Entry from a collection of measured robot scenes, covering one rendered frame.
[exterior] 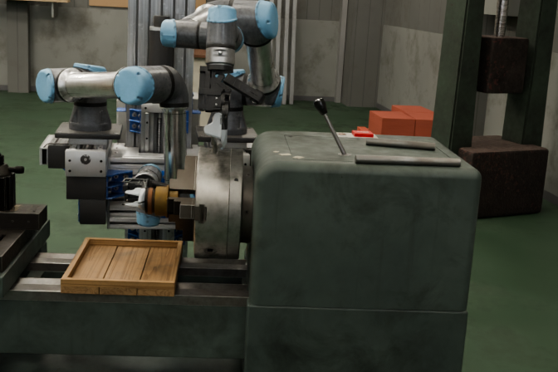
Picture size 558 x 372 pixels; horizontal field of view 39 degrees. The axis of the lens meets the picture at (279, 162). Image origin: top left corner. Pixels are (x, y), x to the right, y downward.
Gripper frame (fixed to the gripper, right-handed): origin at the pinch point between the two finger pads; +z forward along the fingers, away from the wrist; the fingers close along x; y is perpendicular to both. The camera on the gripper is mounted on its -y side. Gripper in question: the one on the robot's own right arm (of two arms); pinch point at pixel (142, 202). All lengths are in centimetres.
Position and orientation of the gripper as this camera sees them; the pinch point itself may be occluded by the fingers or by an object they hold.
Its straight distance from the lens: 221.6
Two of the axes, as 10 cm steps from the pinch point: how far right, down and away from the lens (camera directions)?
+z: 0.3, 2.1, -9.8
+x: 0.5, -9.8, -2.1
